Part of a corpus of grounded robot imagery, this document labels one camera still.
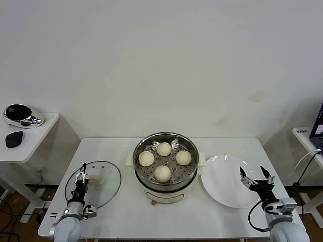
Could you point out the cream electric pot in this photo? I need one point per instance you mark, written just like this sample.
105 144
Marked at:
166 195

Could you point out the white steamed baozi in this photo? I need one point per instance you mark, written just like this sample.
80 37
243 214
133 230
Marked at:
164 149
162 174
183 157
146 158

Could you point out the white side table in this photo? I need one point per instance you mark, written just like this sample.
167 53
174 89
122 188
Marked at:
38 141

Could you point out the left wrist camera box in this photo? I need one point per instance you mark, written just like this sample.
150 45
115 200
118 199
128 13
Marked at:
90 213

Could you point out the glass pot lid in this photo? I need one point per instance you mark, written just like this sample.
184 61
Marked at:
106 194

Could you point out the dark laptop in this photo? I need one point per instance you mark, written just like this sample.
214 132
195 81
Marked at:
318 126

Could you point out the steel steamer basket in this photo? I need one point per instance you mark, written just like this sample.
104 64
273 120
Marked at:
191 151

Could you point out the chrome and black device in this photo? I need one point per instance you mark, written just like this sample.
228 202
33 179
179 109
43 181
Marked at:
17 111

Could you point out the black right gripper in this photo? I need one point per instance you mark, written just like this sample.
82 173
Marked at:
263 190

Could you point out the white round plate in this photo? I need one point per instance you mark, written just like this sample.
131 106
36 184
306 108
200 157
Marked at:
222 181

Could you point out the white desk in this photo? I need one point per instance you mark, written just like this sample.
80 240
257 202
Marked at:
301 137

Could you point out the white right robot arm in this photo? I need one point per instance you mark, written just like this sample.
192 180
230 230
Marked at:
287 232

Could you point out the black rounded object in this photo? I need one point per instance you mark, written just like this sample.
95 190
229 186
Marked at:
13 139

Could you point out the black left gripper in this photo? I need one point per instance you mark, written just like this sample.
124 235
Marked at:
80 190

